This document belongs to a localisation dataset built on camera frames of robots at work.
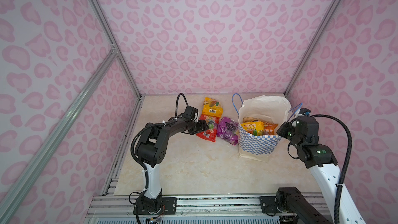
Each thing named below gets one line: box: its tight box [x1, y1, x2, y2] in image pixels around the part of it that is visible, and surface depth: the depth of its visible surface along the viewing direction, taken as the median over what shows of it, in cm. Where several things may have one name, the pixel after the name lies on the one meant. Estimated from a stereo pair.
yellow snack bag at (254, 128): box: [240, 121, 265, 137], surface depth 82 cm
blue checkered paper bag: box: [238, 95, 292, 162], surface depth 83 cm
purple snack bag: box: [217, 116, 239, 146], surface depth 95 cm
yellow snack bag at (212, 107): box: [202, 96, 224, 118], surface depth 106 cm
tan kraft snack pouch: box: [242, 116, 259, 123], surface depth 102 cm
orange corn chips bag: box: [262, 121, 279, 136], surface depth 88 cm
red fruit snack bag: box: [195, 114, 220, 143], surface depth 97 cm
